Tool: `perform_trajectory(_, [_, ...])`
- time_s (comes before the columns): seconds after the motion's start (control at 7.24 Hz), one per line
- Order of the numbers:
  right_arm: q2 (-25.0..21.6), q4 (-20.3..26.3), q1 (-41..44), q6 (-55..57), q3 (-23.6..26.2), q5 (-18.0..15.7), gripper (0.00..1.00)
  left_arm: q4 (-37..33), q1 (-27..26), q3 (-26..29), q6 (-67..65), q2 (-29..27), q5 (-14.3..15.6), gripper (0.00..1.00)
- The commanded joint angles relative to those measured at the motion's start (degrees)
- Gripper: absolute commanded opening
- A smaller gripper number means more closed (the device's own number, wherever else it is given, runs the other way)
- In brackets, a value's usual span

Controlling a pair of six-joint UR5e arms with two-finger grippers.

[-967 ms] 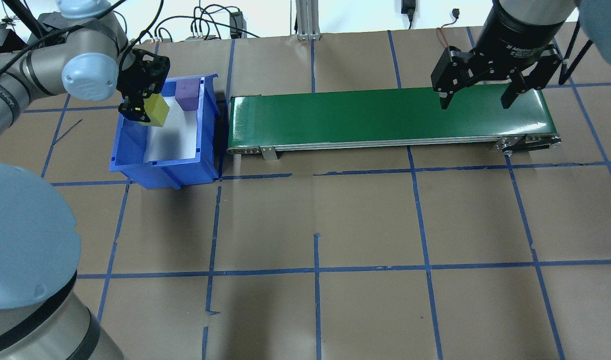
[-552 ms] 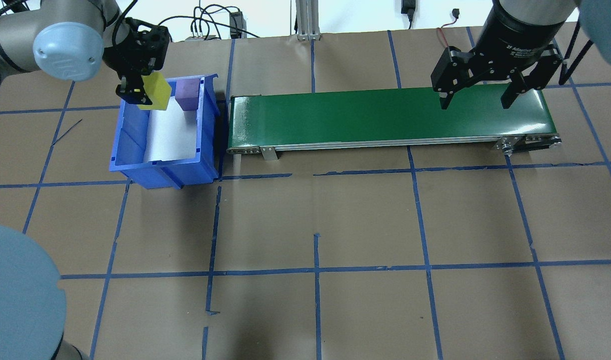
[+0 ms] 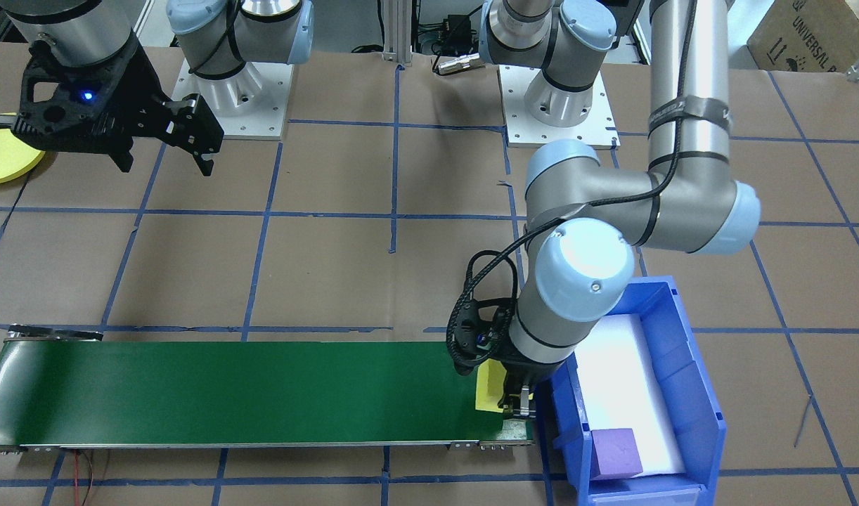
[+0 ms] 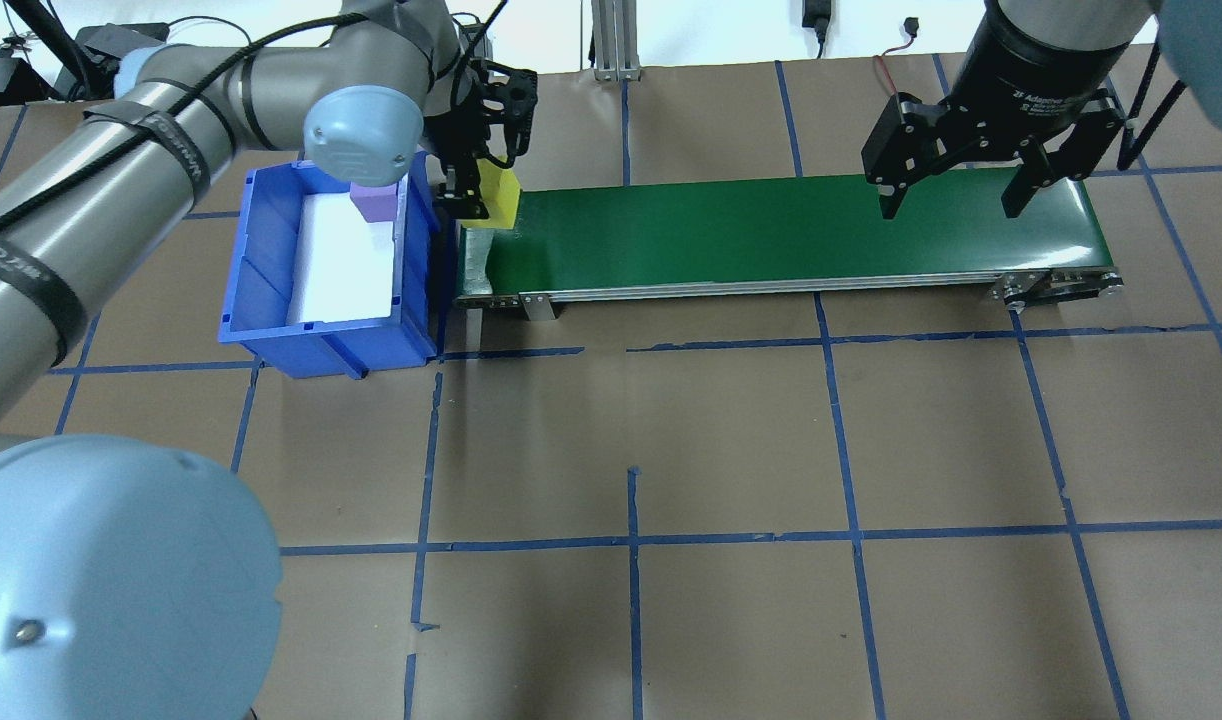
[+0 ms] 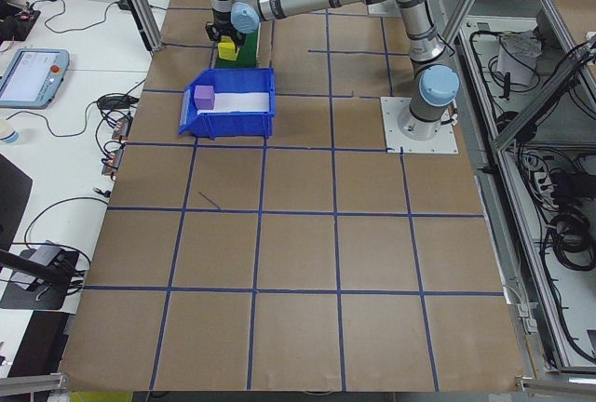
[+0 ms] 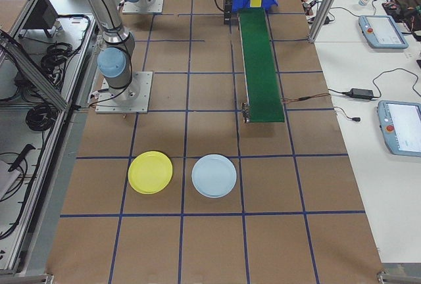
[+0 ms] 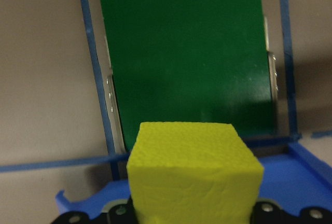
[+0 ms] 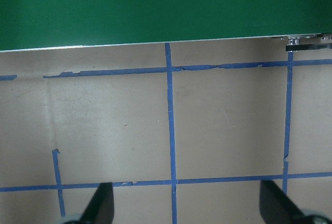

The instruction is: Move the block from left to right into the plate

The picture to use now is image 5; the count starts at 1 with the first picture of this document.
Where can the purple foam block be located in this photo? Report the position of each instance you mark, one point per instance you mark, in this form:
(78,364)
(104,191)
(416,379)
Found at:
(204,96)

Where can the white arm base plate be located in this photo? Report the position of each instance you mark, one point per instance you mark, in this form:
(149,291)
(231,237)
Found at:
(396,141)
(382,9)

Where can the black electronics board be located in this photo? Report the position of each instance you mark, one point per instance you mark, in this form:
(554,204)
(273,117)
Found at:
(18,20)

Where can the black flat panel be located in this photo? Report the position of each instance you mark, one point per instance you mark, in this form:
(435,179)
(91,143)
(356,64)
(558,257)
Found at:
(14,197)

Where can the black power adapter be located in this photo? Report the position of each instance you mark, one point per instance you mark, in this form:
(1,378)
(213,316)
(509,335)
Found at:
(125,4)
(112,102)

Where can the yellow foam block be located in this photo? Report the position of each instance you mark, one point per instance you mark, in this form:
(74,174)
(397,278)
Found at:
(227,54)

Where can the white crumpled paper bag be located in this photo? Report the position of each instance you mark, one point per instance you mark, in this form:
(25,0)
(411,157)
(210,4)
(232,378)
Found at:
(517,55)

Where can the aluminium corner bar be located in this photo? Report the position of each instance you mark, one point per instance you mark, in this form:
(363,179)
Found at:
(32,382)
(554,383)

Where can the blue grey teach pendant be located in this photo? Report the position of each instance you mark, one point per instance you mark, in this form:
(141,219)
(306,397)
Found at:
(32,78)

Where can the blue plastic storage bin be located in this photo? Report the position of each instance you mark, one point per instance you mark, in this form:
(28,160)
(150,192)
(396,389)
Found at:
(233,125)

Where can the upright aluminium profile post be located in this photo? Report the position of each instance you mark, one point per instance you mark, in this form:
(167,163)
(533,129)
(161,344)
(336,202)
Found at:
(137,6)

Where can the green conveyor belt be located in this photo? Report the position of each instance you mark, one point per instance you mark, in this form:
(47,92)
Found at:
(247,55)

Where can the small circuit board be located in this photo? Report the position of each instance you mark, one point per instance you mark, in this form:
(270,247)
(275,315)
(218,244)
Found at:
(112,162)
(122,128)

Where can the white power strip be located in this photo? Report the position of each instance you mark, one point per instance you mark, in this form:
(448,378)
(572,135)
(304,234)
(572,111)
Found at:
(537,178)

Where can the V-shaped aluminium bar frame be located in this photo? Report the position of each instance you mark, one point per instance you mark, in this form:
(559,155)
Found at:
(535,111)

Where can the white side desk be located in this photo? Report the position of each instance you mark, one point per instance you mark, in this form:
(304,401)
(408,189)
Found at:
(70,155)

